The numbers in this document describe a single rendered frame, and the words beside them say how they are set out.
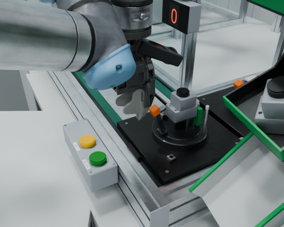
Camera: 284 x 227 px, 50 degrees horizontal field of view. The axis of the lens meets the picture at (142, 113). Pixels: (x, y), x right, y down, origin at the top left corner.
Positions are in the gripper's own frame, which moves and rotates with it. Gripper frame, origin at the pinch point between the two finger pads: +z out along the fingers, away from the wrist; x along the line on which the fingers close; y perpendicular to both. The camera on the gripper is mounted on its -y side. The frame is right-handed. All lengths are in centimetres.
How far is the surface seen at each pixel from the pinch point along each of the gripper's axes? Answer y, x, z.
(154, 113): -2.6, 1.0, 0.2
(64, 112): 9.0, -39.1, 20.6
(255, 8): -299, -239, 74
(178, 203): 0.6, 16.7, 11.9
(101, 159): 10.4, -0.2, 9.4
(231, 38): -89, -65, 21
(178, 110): -8.8, 1.4, 1.0
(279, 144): -3.3, 30.9, -13.0
